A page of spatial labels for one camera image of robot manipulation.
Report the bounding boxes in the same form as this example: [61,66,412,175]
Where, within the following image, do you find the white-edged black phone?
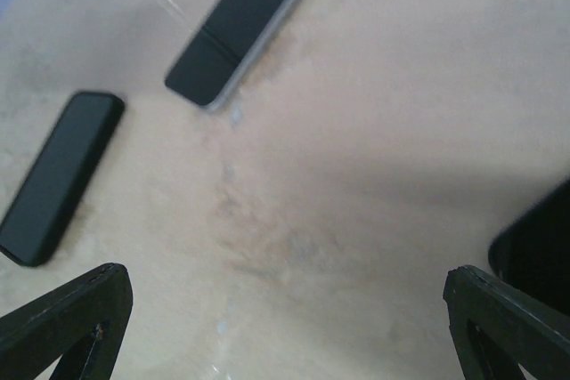
[164,0,298,109]

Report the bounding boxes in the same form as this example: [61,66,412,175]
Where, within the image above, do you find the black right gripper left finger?
[1,263,133,379]

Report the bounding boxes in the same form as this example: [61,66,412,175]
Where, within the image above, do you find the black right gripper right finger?
[443,265,569,379]

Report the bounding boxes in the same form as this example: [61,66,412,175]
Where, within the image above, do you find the black phone case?
[488,181,569,315]

